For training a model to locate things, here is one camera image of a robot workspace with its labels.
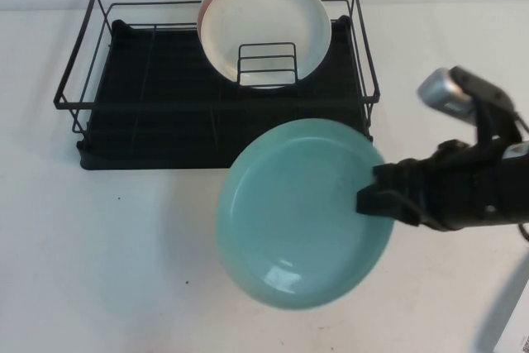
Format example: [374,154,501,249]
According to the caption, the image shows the grey stand post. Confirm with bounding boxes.
[479,261,529,353]

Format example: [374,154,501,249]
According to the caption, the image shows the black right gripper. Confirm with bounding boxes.
[355,141,503,232]

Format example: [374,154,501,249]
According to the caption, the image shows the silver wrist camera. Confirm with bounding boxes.
[416,66,480,125]

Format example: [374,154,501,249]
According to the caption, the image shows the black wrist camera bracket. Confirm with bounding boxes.
[450,65,529,155]

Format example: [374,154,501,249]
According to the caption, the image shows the cream round plate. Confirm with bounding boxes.
[201,0,332,90]

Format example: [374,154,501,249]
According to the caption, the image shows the teal round plate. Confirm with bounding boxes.
[213,117,396,311]

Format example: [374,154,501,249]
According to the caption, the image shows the black plastic drain tray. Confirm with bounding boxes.
[76,16,375,172]

